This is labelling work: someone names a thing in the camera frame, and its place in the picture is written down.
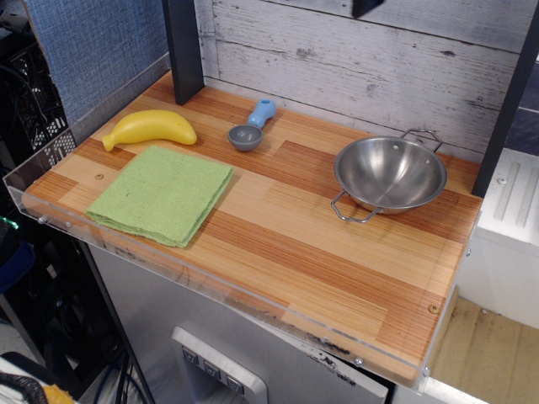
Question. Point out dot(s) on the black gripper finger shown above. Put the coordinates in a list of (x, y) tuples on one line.
[(363, 7)]

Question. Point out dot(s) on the steel colander bowl with handles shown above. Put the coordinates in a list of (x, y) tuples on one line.
[(390, 175)]

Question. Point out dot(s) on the white ribbed appliance top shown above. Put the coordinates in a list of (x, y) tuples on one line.
[(510, 206)]

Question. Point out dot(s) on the yellow plastic banana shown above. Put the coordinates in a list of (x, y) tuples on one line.
[(148, 125)]

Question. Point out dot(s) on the green folded cloth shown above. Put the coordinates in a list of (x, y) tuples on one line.
[(162, 195)]

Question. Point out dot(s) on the black plastic crate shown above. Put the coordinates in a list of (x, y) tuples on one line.
[(35, 113)]

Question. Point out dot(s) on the clear acrylic table guard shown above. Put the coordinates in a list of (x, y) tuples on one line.
[(271, 261)]

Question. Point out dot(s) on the silver toy fridge cabinet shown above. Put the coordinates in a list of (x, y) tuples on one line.
[(149, 305)]

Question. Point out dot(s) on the grey dispenser button panel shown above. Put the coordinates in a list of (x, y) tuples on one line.
[(214, 377)]

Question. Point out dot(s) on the yellow black object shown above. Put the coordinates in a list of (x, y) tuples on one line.
[(55, 395)]

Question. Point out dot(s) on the right dark vertical post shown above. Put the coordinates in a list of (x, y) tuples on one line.
[(516, 89)]

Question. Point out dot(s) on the dark vertical post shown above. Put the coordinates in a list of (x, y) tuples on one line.
[(516, 89), (184, 48)]

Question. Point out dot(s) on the blue handled grey spoon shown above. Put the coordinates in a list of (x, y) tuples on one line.
[(246, 138)]

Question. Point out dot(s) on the left dark vertical post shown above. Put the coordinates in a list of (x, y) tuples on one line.
[(184, 48)]

